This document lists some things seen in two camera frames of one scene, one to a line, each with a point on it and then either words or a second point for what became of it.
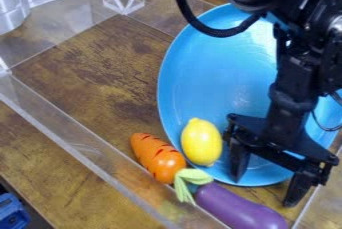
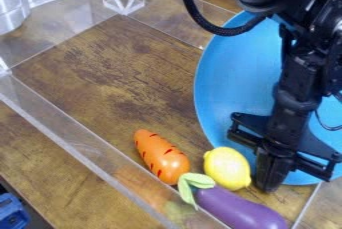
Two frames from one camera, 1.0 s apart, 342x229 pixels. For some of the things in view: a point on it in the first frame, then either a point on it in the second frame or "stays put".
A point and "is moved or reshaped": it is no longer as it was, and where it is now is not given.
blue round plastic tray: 215,77 is moved or reshaped
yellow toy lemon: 200,142 → 227,167
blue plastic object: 13,218 stays put
